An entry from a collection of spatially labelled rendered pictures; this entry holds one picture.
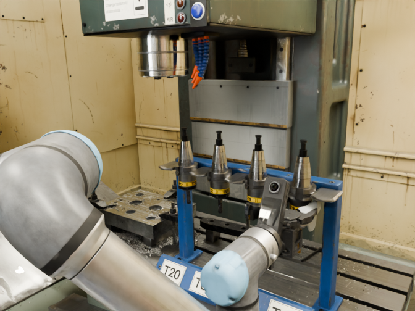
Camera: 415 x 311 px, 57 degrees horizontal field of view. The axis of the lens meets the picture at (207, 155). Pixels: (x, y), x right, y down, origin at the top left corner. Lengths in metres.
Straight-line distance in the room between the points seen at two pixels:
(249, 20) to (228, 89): 0.61
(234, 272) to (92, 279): 0.23
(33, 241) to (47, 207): 0.04
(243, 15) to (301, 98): 0.59
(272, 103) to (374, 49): 0.52
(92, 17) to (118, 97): 1.34
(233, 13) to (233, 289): 0.62
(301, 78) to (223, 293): 1.03
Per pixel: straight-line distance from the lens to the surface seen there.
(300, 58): 1.50
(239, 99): 1.57
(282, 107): 1.48
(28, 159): 0.51
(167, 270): 1.10
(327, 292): 1.00
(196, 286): 1.04
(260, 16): 1.07
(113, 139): 2.44
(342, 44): 1.79
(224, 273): 0.61
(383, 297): 1.13
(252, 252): 0.66
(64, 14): 2.25
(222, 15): 0.92
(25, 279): 1.76
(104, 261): 0.48
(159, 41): 1.15
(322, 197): 0.84
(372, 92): 1.79
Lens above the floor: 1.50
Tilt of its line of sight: 14 degrees down
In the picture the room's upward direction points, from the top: 1 degrees counter-clockwise
